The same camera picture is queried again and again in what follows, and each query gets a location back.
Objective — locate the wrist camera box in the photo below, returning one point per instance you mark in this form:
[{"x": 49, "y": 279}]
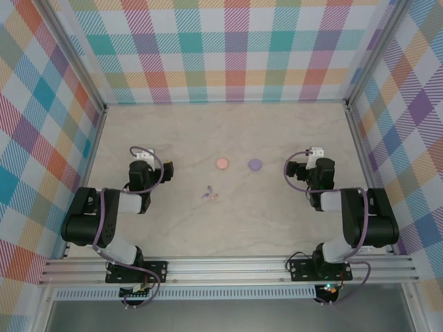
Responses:
[
  {"x": 145, "y": 155},
  {"x": 316, "y": 152}
]

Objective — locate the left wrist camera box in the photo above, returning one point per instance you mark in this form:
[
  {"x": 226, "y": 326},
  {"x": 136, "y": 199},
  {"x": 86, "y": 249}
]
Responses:
[{"x": 145, "y": 155}]

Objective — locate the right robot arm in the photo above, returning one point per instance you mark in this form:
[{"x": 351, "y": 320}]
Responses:
[{"x": 380, "y": 224}]

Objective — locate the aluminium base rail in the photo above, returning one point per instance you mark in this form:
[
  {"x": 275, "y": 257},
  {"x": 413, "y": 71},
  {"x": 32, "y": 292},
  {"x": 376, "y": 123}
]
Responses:
[{"x": 225, "y": 268}]

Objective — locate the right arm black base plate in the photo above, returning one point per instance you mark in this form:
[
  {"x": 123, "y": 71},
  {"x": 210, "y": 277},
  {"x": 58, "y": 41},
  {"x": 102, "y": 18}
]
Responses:
[{"x": 301, "y": 269}]

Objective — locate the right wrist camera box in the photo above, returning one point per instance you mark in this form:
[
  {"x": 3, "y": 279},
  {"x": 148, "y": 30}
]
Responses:
[{"x": 316, "y": 152}]

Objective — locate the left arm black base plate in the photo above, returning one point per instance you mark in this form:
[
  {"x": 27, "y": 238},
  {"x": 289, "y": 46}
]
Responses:
[{"x": 157, "y": 271}]

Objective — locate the aluminium frame post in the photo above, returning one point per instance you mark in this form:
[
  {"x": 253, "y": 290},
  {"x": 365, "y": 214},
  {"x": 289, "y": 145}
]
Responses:
[
  {"x": 377, "y": 55},
  {"x": 74, "y": 57}
]

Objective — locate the purple round charging case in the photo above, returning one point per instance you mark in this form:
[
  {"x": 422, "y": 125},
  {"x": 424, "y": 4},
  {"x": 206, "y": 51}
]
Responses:
[{"x": 255, "y": 164}]

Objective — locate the pink round charging case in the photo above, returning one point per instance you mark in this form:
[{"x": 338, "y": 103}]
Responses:
[{"x": 221, "y": 163}]

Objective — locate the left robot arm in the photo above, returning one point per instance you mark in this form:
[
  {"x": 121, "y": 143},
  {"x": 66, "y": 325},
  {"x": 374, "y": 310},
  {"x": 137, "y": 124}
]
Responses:
[{"x": 79, "y": 228}]

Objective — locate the aluminium side rail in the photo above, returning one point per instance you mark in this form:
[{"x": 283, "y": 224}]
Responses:
[
  {"x": 362, "y": 155},
  {"x": 92, "y": 152}
]

